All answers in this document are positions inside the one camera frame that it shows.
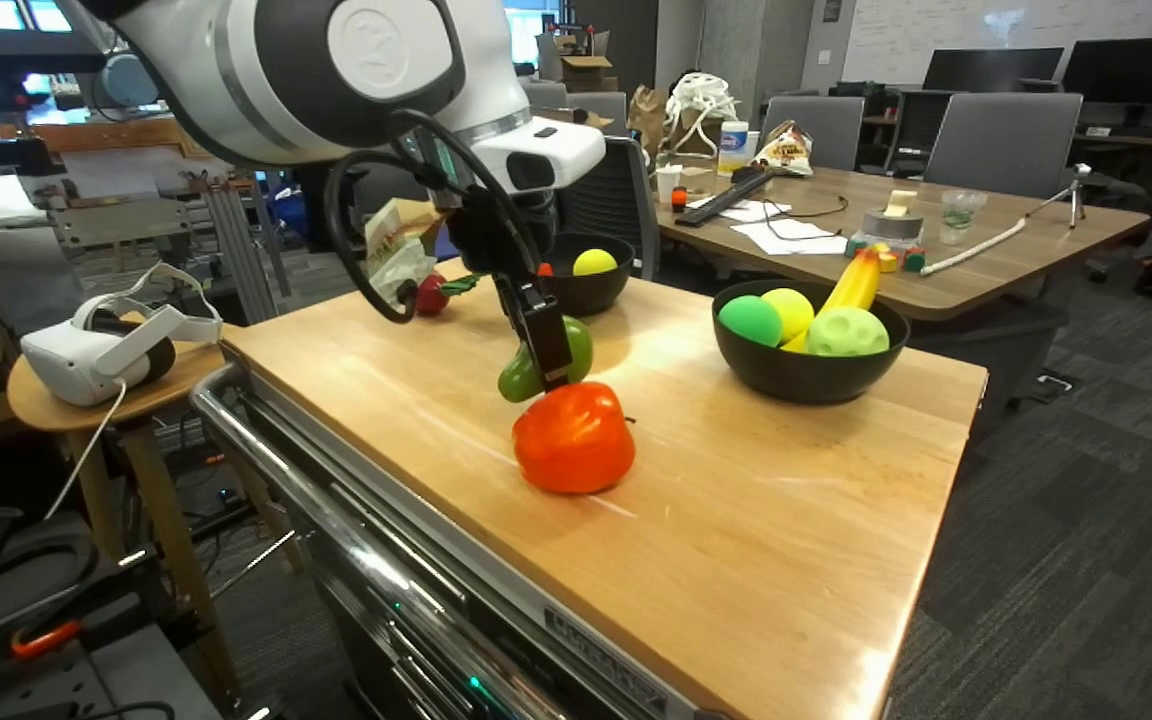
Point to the yellow toy lemon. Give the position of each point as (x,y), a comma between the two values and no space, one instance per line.
(593,263)

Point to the yellow toy ball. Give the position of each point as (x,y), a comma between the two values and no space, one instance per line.
(795,315)

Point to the black bowl left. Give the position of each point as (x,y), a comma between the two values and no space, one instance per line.
(584,292)

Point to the light green toy cabbage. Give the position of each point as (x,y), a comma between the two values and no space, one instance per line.
(844,335)

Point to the red toy radish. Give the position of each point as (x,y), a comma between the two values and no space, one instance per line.
(439,292)

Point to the wooden office table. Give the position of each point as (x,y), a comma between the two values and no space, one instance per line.
(951,251)

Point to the black keyboard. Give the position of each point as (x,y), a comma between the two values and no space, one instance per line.
(741,185)

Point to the metal cart handle bar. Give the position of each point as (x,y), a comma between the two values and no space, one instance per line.
(409,647)

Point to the green toy ball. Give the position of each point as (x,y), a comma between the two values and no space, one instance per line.
(754,323)

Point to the orange clamp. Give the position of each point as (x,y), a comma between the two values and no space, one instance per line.
(34,647)

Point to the white paper sheets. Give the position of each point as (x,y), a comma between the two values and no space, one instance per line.
(779,233)

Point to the round wooden stool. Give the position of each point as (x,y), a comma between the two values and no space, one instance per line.
(129,429)

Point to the black bowl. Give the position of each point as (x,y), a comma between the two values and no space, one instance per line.
(811,377)
(584,292)

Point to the black bowl right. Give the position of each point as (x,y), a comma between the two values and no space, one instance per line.
(811,377)

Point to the white VR headset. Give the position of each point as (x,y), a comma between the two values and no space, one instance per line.
(117,342)

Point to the yellow toy banana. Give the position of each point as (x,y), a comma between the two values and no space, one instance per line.
(862,280)

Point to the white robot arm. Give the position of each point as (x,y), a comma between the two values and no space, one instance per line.
(422,86)

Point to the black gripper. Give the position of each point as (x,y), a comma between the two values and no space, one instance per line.
(493,241)

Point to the grey chair right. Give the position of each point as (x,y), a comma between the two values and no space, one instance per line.
(1004,142)

